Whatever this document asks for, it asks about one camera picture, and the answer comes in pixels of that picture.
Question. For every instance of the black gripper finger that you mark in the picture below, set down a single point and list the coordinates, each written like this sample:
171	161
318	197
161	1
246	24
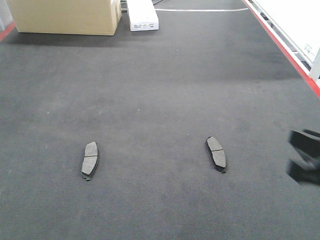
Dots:
303	176
306	141

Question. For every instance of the grey brake pad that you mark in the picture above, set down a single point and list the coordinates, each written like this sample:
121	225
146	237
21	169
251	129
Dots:
90	160
217	154

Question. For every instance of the red left conveyor edge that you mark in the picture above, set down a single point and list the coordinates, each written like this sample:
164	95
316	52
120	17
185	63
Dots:
7	31

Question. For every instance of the white carton box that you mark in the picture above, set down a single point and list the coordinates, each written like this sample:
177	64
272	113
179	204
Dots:
142	15

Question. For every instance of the cardboard box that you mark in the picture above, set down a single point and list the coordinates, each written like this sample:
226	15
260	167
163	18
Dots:
74	17

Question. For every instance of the red white conveyor side rail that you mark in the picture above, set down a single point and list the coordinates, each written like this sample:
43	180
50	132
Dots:
294	26

